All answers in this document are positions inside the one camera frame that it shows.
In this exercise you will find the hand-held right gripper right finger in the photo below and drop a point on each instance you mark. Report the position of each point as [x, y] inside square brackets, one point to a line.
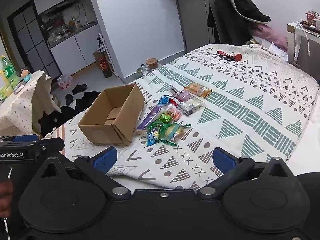
[224, 162]

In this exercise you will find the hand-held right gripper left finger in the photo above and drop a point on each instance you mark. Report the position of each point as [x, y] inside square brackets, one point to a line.
[105, 159]

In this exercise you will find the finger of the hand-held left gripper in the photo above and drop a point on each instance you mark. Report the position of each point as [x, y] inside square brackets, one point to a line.
[25, 138]

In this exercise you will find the brown cardboard box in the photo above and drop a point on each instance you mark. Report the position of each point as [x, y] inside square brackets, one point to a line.
[98, 132]

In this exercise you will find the long purple bread packet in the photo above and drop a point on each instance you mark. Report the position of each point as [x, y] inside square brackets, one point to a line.
[150, 118]

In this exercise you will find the green snack packet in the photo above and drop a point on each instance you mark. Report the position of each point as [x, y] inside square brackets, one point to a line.
[156, 126]
[165, 118]

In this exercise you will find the white bread packet black label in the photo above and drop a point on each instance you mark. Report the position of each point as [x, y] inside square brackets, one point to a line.
[192, 105]

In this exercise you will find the clear orange snack packet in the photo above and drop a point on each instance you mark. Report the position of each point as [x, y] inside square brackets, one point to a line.
[172, 112]

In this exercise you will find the orange biscuit packet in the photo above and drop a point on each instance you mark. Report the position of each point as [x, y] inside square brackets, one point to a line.
[197, 89]

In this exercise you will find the person's left hand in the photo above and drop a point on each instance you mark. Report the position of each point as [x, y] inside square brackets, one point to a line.
[5, 197]

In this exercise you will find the dotted beige cloth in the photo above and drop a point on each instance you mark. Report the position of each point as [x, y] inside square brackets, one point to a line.
[25, 105]

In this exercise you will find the black bag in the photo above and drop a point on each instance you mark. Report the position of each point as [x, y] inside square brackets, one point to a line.
[62, 115]

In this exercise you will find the small blue candy packet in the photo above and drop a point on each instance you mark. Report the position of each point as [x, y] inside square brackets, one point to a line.
[152, 137]

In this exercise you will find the yellow cake packet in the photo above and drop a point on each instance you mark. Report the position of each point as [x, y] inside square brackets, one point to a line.
[176, 132]

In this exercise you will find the black shoe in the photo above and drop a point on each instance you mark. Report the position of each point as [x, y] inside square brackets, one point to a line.
[79, 88]
[69, 99]

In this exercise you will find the patterned white blanket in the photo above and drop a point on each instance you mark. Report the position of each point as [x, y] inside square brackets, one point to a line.
[250, 105]

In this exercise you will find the small figurine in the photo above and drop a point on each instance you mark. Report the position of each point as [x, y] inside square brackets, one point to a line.
[25, 73]

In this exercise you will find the pack of water bottles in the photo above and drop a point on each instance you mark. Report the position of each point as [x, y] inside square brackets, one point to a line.
[64, 82]

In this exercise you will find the green drink bottle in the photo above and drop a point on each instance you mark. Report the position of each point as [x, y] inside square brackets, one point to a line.
[8, 70]

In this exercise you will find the red snack packet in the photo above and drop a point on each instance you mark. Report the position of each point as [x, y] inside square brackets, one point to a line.
[175, 103]

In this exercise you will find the round purple snack packet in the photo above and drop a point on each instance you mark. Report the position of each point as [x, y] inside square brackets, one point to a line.
[182, 95]

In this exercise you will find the blue snack packet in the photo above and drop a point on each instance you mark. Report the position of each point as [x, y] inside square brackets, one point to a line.
[163, 100]

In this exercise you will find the dark drink bottle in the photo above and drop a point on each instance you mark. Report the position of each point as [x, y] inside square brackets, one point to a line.
[107, 68]

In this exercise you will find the clear glass jar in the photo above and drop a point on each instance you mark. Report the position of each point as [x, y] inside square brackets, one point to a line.
[142, 71]

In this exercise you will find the black glass panel door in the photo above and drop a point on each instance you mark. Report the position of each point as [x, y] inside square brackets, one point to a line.
[35, 42]

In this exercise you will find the white kitchen cabinet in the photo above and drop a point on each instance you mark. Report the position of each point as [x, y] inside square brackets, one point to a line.
[67, 50]

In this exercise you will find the white rack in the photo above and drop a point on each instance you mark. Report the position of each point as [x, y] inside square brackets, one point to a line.
[111, 60]

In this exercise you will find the red round tool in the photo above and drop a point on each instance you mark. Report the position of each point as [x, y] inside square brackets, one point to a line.
[238, 57]

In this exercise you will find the black spray bottle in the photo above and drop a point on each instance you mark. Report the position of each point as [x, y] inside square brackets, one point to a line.
[101, 45]

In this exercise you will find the pink cloth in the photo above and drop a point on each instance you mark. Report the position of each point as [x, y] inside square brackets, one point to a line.
[270, 35]

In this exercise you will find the dark office chair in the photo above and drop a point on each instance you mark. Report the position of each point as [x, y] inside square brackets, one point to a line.
[225, 25]

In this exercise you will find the white desk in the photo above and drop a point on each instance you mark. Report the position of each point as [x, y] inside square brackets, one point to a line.
[307, 45]

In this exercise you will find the grey door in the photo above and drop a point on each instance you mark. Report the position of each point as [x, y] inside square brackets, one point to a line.
[195, 17]

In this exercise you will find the black jacket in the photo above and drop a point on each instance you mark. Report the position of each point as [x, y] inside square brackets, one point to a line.
[245, 5]

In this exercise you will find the brown wooden model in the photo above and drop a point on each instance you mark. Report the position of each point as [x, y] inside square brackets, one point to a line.
[311, 21]

